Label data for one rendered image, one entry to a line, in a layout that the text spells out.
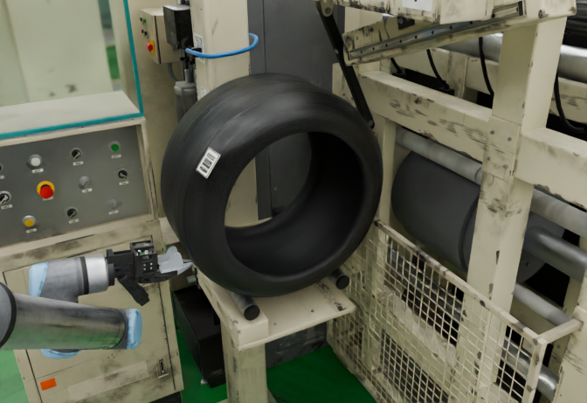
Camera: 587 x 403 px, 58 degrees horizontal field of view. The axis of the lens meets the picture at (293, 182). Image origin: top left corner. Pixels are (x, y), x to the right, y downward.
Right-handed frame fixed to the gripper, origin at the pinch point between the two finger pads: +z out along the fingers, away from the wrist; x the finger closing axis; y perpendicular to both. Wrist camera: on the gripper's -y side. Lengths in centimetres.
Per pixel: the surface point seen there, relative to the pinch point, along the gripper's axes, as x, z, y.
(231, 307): -1.7, 12.3, -14.7
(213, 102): 4.7, 7.1, 41.7
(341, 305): -9.0, 44.2, -16.8
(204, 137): -5.3, 1.8, 36.2
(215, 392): 53, 30, -99
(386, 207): 21, 80, -3
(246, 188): 25.8, 26.6, 8.4
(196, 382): 62, 24, -100
